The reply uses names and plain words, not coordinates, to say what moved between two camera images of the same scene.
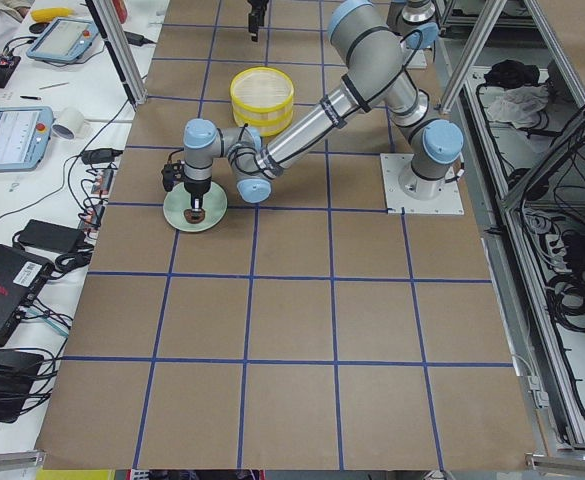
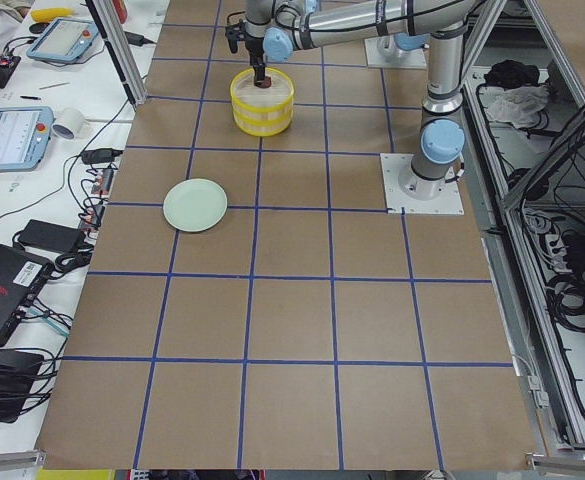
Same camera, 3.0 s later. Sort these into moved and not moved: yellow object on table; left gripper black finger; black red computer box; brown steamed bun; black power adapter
Moved: left gripper black finger; brown steamed bun
Not moved: black power adapter; yellow object on table; black red computer box
